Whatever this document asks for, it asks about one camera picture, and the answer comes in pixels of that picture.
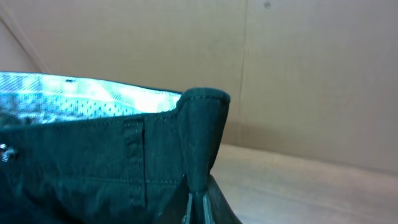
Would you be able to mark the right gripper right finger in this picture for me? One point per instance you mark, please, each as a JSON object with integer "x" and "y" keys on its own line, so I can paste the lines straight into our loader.
{"x": 216, "y": 209}

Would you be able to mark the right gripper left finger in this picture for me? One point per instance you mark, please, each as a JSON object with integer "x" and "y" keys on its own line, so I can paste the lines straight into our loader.
{"x": 178, "y": 210}

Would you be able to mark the black shorts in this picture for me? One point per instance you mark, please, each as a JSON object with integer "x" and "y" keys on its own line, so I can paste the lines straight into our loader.
{"x": 87, "y": 151}

